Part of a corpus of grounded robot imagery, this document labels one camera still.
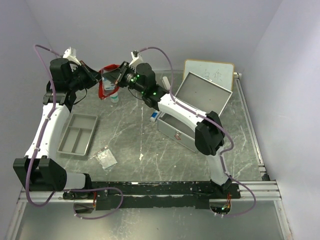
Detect grey metal case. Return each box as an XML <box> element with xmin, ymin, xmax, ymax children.
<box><xmin>157</xmin><ymin>72</ymin><xmax>233</xmax><ymax>153</ymax></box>

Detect grey plastic divided tray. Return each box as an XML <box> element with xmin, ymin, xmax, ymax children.
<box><xmin>57</xmin><ymin>113</ymin><xmax>98</xmax><ymax>157</ymax></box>

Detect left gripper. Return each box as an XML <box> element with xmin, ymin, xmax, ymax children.
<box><xmin>68</xmin><ymin>60</ymin><xmax>103</xmax><ymax>92</ymax></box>

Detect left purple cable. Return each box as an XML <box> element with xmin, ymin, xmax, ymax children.
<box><xmin>24</xmin><ymin>44</ymin><xmax>124</xmax><ymax>220</ymax></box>

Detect aluminium frame rail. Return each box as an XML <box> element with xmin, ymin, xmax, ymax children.
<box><xmin>30</xmin><ymin>181</ymin><xmax>282</xmax><ymax>204</ymax></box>

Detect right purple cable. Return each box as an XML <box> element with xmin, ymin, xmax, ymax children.
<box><xmin>137</xmin><ymin>46</ymin><xmax>257</xmax><ymax>218</ymax></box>

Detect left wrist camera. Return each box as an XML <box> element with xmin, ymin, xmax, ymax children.
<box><xmin>62</xmin><ymin>47</ymin><xmax>81</xmax><ymax>66</ymax></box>

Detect blue white sachet packet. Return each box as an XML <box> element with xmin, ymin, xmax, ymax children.
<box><xmin>102</xmin><ymin>77</ymin><xmax>116</xmax><ymax>91</ymax></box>

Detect purple cable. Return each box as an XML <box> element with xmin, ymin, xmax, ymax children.
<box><xmin>137</xmin><ymin>46</ymin><xmax>257</xmax><ymax>218</ymax></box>
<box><xmin>24</xmin><ymin>44</ymin><xmax>124</xmax><ymax>220</ymax></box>

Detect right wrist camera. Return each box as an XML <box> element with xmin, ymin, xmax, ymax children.
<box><xmin>129</xmin><ymin>50</ymin><xmax>144</xmax><ymax>69</ymax></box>

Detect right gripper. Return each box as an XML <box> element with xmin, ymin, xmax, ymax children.
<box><xmin>102</xmin><ymin>62</ymin><xmax>145</xmax><ymax>95</ymax></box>

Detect red first aid kit pouch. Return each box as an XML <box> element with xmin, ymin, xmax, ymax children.
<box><xmin>98</xmin><ymin>64</ymin><xmax>119</xmax><ymax>103</ymax></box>

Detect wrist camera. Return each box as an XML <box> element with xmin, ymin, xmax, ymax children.
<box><xmin>129</xmin><ymin>50</ymin><xmax>144</xmax><ymax>69</ymax></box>
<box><xmin>62</xmin><ymin>47</ymin><xmax>81</xmax><ymax>66</ymax></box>

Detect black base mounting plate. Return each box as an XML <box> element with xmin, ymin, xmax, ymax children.
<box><xmin>62</xmin><ymin>180</ymin><xmax>241</xmax><ymax>211</ymax></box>

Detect white blue tube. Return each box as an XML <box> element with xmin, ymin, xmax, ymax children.
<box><xmin>150</xmin><ymin>111</ymin><xmax>160</xmax><ymax>122</ymax></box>

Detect clear bag of gauze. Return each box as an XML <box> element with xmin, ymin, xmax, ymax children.
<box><xmin>93</xmin><ymin>147</ymin><xmax>118</xmax><ymax>172</ymax></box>

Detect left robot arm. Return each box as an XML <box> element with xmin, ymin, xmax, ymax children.
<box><xmin>13</xmin><ymin>56</ymin><xmax>101</xmax><ymax>200</ymax></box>

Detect small whiteboard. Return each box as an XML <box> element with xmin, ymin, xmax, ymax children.
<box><xmin>182</xmin><ymin>59</ymin><xmax>235</xmax><ymax>91</ymax></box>

